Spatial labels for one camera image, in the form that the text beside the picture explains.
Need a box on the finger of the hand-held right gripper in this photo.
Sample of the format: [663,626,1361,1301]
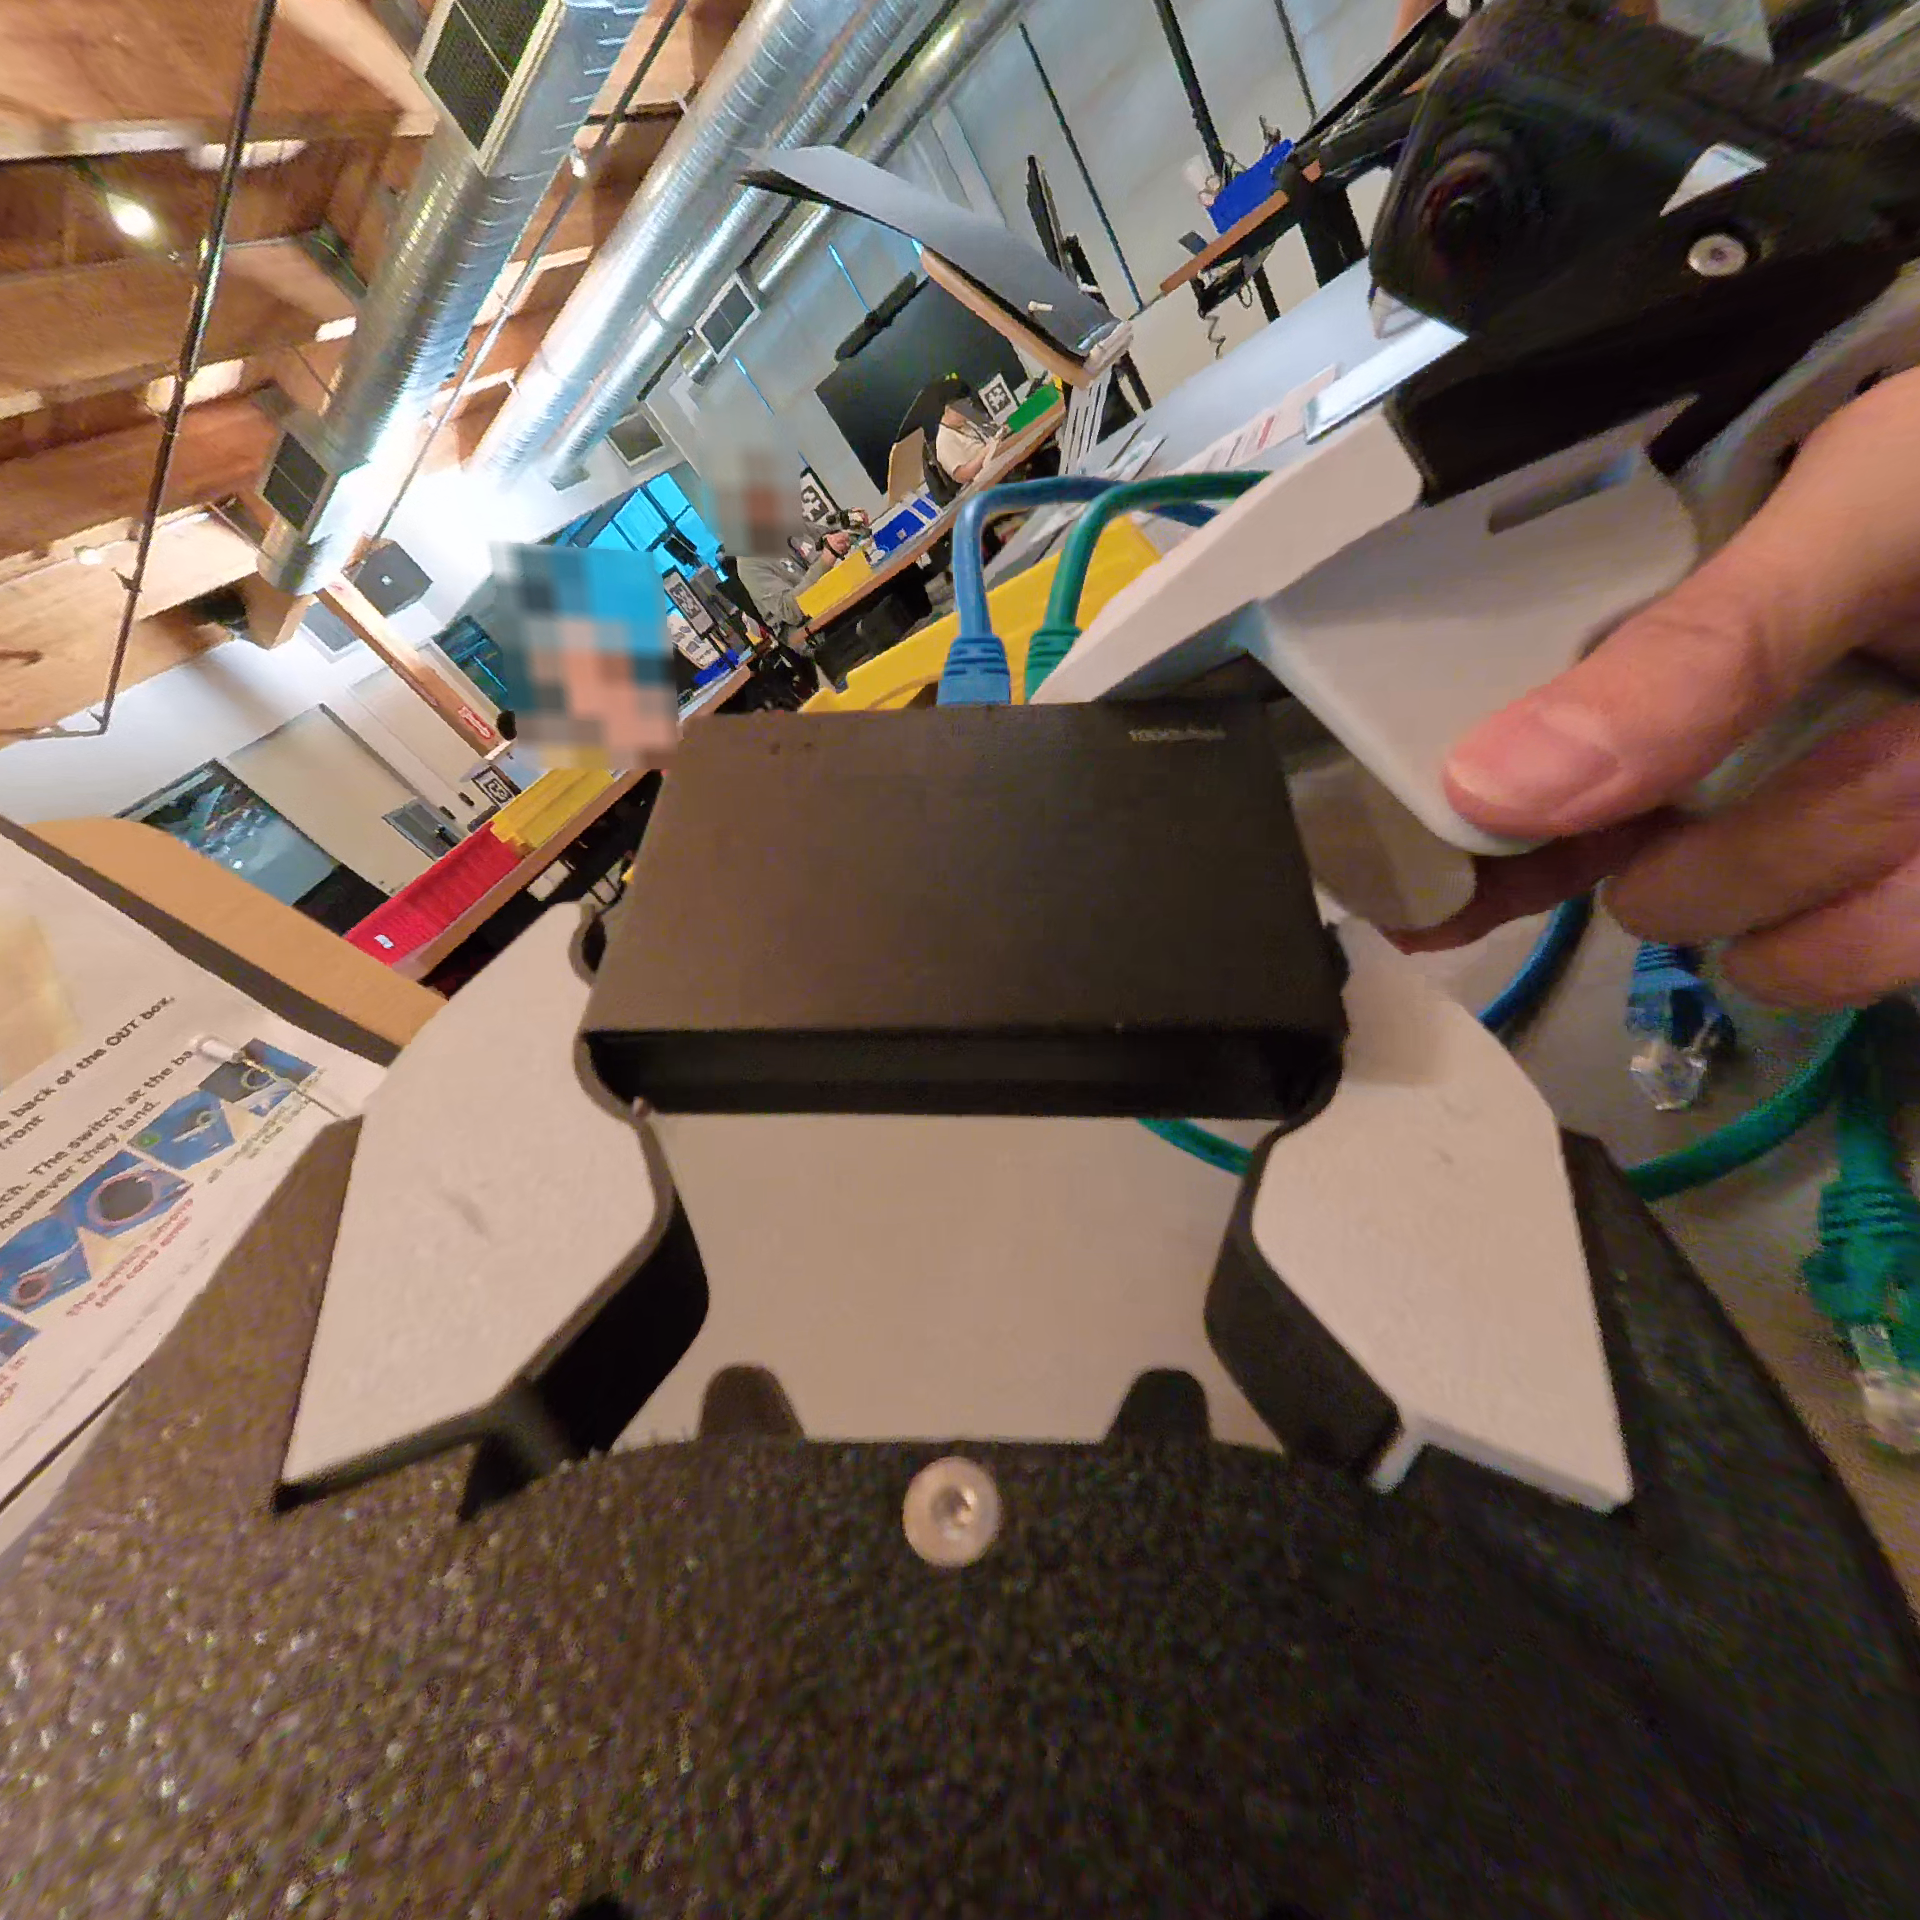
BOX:
[1319,810,1481,936]
[1030,424,1425,706]

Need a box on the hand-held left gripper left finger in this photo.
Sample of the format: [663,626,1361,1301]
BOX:
[273,904,711,1521]

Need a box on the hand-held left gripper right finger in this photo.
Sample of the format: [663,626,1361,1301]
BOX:
[1204,920,1636,1513]

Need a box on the yellow plastic bin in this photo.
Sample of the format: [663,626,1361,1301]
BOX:
[796,517,1164,714]

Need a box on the green ethernet cable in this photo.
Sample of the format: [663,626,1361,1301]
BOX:
[1023,469,1920,1454]

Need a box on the blue ethernet cable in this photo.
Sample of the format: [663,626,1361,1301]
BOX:
[936,478,1741,1117]

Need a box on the black network switch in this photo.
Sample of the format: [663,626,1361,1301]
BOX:
[576,704,1345,1126]

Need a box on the person's right hand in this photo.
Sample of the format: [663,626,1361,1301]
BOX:
[1388,369,1920,1011]

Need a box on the paper with red header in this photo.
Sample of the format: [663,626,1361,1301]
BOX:
[1200,403,1309,471]

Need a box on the red storage bin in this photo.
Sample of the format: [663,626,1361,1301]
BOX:
[344,817,539,958]

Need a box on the rounded wooden board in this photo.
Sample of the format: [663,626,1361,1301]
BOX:
[27,815,448,1041]

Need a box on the printed instruction sheet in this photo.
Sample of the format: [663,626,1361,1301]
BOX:
[0,832,396,1509]

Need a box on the black tilted panel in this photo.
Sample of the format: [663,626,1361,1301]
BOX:
[737,142,1136,378]

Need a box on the long yellow storage bin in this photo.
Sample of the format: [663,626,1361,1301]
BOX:
[495,767,620,847]

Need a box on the black wall monitor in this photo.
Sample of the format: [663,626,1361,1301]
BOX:
[816,307,993,471]

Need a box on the spiral metal air duct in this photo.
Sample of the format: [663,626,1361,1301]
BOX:
[479,0,1038,490]
[263,0,684,595]

